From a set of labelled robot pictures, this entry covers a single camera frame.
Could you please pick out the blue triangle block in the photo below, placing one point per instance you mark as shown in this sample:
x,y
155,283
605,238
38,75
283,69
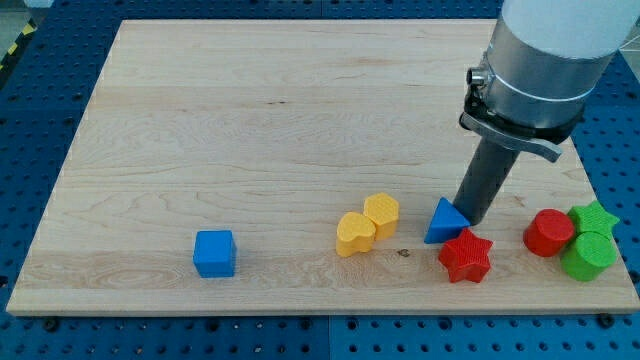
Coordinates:
x,y
446,223

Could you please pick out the red cylinder block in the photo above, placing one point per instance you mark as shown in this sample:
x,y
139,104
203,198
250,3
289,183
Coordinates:
x,y
549,231

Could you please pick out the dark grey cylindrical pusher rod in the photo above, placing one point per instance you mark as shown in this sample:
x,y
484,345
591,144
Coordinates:
x,y
483,179

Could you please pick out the red star block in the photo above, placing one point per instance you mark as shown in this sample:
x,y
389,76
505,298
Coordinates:
x,y
466,257

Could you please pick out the yellow heart block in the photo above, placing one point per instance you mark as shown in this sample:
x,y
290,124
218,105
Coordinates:
x,y
355,234

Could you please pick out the robot arm silver white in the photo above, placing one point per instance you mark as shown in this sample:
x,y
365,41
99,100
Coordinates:
x,y
530,89

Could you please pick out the green star block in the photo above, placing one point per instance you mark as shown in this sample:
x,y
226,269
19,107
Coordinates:
x,y
593,218

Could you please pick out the wooden board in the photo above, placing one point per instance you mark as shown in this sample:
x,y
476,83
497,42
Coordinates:
x,y
274,130

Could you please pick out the blue cube block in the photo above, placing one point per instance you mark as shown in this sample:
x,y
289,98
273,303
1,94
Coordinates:
x,y
214,253

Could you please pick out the green cylinder block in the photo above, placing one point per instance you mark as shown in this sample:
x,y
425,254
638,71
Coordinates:
x,y
589,255

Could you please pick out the yellow hexagon block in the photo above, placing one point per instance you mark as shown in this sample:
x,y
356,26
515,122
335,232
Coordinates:
x,y
383,211

